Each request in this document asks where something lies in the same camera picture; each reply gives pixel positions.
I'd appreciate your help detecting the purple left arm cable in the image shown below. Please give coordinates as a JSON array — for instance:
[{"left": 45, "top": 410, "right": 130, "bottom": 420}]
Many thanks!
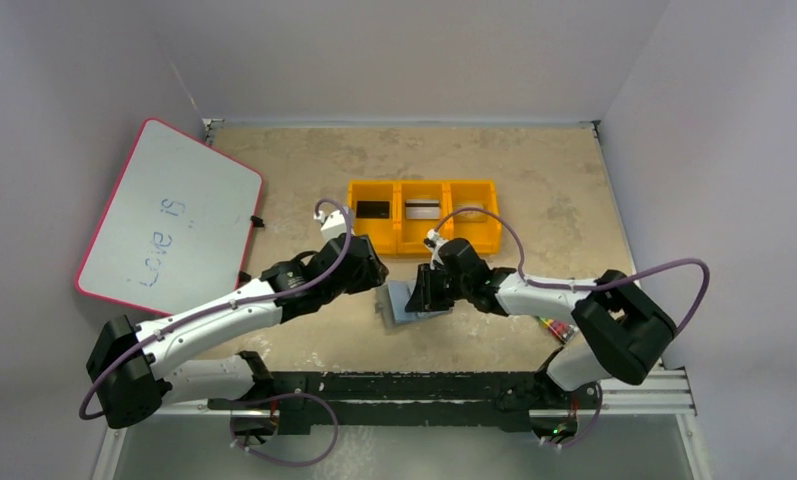
[{"left": 78, "top": 197, "right": 354, "bottom": 421}]

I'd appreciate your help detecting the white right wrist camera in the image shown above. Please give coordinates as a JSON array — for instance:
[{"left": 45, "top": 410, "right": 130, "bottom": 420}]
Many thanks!
[{"left": 423, "top": 229, "right": 446, "bottom": 253}]

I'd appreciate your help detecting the pink framed whiteboard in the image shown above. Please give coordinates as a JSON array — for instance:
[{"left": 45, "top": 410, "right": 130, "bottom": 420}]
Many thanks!
[{"left": 75, "top": 118, "right": 264, "bottom": 314}]

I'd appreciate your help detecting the black whiteboard clip lower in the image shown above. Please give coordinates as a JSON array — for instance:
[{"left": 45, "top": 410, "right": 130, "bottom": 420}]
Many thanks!
[{"left": 237, "top": 271, "right": 252, "bottom": 286}]

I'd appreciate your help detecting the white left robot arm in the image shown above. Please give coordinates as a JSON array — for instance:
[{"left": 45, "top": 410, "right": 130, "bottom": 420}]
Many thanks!
[{"left": 79, "top": 234, "right": 389, "bottom": 429}]

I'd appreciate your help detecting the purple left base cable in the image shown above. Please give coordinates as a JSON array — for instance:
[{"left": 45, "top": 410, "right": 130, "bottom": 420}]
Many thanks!
[{"left": 228, "top": 390, "right": 341, "bottom": 469}]

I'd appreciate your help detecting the black card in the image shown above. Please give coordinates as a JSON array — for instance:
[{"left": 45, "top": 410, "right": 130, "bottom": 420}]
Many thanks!
[{"left": 354, "top": 200, "right": 391, "bottom": 220}]

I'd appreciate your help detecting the beige gold card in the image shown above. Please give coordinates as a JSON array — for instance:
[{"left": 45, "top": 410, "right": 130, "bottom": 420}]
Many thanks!
[{"left": 453, "top": 202, "right": 487, "bottom": 223}]

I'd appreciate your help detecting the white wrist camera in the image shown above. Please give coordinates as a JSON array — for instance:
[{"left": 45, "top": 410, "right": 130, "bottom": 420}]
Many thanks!
[
  {"left": 314, "top": 206, "right": 355, "bottom": 241},
  {"left": 423, "top": 229, "right": 446, "bottom": 253}
]

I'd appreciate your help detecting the yellow right bin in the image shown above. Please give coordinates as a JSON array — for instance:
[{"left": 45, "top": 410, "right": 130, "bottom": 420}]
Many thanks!
[{"left": 444, "top": 180, "right": 502, "bottom": 255}]

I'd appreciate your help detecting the yellow bin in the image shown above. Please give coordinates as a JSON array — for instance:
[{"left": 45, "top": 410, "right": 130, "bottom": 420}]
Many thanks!
[
  {"left": 347, "top": 180, "right": 397, "bottom": 256},
  {"left": 444, "top": 180, "right": 502, "bottom": 255},
  {"left": 393, "top": 180, "right": 447, "bottom": 256}
]

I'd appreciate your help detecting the aluminium frame rail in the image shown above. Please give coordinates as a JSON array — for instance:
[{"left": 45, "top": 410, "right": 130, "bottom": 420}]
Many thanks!
[{"left": 94, "top": 369, "right": 709, "bottom": 479}]

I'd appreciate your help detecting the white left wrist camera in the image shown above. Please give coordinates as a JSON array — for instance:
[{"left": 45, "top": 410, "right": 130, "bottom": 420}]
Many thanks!
[{"left": 314, "top": 206, "right": 355, "bottom": 241}]

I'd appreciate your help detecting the yellow left bin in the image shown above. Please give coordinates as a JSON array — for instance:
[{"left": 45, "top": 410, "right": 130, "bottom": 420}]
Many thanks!
[{"left": 347, "top": 180, "right": 397, "bottom": 256}]

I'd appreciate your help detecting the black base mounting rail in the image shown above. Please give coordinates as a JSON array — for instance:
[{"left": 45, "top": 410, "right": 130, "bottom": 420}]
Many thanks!
[{"left": 207, "top": 349, "right": 601, "bottom": 437}]

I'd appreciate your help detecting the grey leather card holder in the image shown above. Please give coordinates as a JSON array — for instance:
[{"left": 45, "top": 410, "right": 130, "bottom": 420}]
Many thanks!
[{"left": 375, "top": 280, "right": 452, "bottom": 330}]

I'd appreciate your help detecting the yellow middle bin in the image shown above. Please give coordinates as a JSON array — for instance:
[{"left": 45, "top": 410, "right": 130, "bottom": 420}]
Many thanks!
[{"left": 393, "top": 180, "right": 447, "bottom": 256}]

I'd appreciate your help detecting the coloured marker pack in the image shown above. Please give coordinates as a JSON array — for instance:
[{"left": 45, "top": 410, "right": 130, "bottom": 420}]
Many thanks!
[{"left": 537, "top": 317, "right": 579, "bottom": 344}]

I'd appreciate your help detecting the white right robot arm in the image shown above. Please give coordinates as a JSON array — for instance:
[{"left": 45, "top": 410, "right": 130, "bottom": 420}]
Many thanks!
[{"left": 403, "top": 238, "right": 677, "bottom": 407}]

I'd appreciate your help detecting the silver striped card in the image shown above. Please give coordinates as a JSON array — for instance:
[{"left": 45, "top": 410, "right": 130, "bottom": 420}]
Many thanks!
[{"left": 404, "top": 198, "right": 441, "bottom": 220}]

